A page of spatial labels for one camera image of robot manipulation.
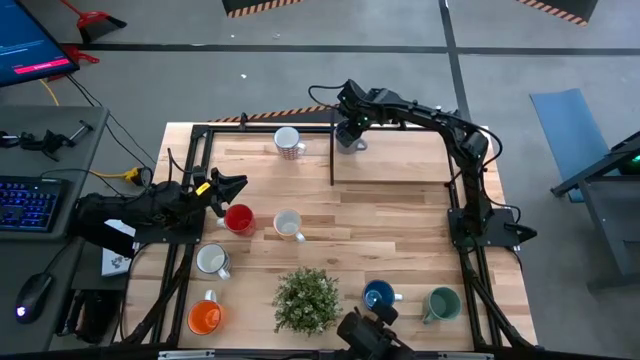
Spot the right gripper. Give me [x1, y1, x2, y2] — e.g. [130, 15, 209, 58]
[335, 96, 382, 148]

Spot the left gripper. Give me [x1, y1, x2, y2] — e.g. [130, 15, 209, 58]
[196, 167, 249, 218]

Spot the grey mug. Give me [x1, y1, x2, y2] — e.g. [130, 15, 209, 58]
[334, 127, 370, 156]

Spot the red white patterned mug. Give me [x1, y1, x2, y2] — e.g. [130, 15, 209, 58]
[273, 125, 308, 161]

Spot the yellow dotted mug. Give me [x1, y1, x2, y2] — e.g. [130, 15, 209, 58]
[272, 208, 307, 244]

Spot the blue white patterned mug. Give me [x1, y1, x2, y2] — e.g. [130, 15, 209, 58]
[195, 242, 233, 281]

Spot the orange mug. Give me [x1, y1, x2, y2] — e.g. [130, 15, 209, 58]
[186, 289, 225, 336]

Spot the blue mug white handle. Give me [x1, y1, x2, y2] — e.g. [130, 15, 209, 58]
[361, 279, 404, 312]

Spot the wooden shelf board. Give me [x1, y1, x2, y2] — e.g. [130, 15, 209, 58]
[331, 128, 454, 185]

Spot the hazard stripe strip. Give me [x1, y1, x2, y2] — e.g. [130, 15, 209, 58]
[207, 103, 346, 124]

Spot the yellow power plug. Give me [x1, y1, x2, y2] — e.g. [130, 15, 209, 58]
[89, 167, 154, 187]

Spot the white printed box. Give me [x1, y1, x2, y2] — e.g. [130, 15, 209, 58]
[101, 218, 139, 278]

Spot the black white striped cup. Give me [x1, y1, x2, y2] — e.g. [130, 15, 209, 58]
[271, 266, 345, 338]

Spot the black block hazard stripe edge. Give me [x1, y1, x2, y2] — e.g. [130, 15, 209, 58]
[221, 0, 305, 20]
[516, 0, 600, 27]

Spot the black clamp tool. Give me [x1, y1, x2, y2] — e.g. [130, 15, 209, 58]
[0, 119, 95, 162]

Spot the green mug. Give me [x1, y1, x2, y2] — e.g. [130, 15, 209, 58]
[421, 286, 463, 325]

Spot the grey side desk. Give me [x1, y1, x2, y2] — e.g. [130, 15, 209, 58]
[0, 104, 110, 354]

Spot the black power connector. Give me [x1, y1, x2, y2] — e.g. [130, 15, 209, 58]
[503, 222, 539, 245]

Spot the red plastic tool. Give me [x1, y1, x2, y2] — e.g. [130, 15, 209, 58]
[63, 44, 101, 66]

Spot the backlit keyboard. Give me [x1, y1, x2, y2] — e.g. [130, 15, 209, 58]
[0, 175, 65, 233]

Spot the red dustpan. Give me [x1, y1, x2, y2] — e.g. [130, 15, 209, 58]
[58, 0, 128, 44]

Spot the blue floor mat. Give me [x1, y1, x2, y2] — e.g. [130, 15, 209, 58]
[529, 88, 617, 204]

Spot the black computer mouse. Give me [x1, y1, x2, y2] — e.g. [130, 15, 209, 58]
[14, 272, 54, 325]

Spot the computer monitor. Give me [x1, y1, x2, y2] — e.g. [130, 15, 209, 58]
[0, 0, 81, 89]

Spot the dark grey metal cart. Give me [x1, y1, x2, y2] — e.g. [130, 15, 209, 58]
[549, 130, 640, 291]

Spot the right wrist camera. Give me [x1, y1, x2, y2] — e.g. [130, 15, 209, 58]
[337, 78, 369, 107]

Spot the black metal table frame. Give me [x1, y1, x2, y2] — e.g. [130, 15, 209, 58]
[119, 122, 539, 360]

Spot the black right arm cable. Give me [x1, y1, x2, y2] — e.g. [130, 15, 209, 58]
[306, 83, 347, 110]

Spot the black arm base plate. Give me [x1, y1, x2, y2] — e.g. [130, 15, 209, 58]
[447, 207, 522, 250]
[132, 208, 207, 246]

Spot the black monitor cable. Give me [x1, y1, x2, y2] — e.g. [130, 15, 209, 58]
[64, 73, 157, 166]

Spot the silver metal bracket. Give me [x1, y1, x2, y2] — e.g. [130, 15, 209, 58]
[437, 352, 495, 360]
[158, 349, 216, 360]

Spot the black table-level camera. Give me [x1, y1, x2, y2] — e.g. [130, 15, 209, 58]
[335, 298, 417, 360]

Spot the yellow cable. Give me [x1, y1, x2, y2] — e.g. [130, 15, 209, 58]
[39, 78, 60, 107]

